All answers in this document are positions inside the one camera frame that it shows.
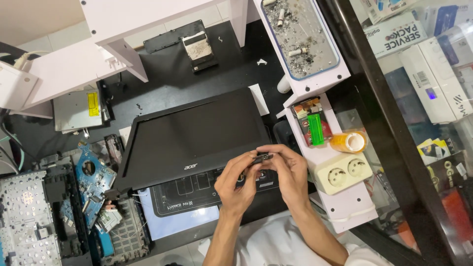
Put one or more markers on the white shelf with ash tray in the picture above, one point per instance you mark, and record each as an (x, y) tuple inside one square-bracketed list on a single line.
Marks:
[(317, 83)]

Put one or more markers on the pale blue plastic sheet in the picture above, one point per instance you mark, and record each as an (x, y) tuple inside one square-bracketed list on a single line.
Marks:
[(166, 223)]

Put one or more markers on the clear tray of ash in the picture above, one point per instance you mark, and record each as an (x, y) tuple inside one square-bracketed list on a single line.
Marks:
[(299, 37)]

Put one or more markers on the silver optical drive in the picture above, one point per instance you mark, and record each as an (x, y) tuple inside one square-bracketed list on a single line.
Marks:
[(75, 111)]

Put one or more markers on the black laptop screen lid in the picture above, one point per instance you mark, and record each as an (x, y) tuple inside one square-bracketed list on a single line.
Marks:
[(192, 136)]

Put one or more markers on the glass display case with boxes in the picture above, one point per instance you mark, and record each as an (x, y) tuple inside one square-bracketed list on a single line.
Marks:
[(417, 111)]

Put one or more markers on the white cigarette butt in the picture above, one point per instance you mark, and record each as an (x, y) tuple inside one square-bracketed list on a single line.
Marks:
[(281, 16), (298, 51)]

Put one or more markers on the cigarette pack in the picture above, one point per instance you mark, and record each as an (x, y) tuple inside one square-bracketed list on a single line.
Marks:
[(303, 127)]

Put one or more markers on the black laptop cover strip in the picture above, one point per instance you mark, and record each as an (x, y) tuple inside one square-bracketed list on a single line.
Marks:
[(162, 40)]

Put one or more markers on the black phone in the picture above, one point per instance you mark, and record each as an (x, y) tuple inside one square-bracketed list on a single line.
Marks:
[(283, 135)]

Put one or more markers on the person's right hand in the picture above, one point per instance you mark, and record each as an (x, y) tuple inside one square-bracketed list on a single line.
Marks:
[(293, 181)]

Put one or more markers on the cream double power socket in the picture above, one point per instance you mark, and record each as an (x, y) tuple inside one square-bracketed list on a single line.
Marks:
[(342, 173)]

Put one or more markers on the white cylinder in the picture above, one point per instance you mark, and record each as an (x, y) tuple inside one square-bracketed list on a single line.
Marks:
[(283, 85)]

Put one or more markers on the small white paper scrap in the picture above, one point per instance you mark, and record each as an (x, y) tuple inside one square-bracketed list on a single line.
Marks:
[(261, 62)]

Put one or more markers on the orange bottle with white cap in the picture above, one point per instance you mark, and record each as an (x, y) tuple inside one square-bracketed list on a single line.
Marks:
[(347, 142)]

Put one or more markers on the white card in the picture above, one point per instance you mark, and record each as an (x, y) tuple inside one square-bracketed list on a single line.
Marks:
[(260, 99)]

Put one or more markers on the silver keyboard back plate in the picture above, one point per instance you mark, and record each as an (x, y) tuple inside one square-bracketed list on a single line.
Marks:
[(26, 221)]

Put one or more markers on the person's white shirt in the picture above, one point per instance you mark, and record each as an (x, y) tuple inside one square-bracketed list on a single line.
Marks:
[(273, 244)]

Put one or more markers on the blue laptop motherboard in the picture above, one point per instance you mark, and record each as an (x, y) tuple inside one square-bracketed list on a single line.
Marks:
[(96, 181)]

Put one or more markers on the person's left hand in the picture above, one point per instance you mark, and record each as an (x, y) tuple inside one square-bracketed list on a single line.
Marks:
[(231, 188)]

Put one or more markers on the laptop base with memory modules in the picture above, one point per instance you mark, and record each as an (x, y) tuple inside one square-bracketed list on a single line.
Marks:
[(127, 236)]

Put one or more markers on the green lighter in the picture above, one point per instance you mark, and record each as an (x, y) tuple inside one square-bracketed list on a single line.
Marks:
[(315, 129)]

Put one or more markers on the white desk shelf frame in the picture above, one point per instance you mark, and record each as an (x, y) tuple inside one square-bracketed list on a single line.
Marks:
[(92, 44)]

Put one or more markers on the black laptop chassis frame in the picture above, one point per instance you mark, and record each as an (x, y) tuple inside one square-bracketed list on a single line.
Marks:
[(62, 207)]

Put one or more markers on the black printed repair mat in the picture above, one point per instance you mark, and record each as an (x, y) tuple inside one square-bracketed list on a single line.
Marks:
[(188, 195)]

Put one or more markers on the small black laptop hinge part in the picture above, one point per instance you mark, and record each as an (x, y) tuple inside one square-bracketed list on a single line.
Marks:
[(263, 157)]

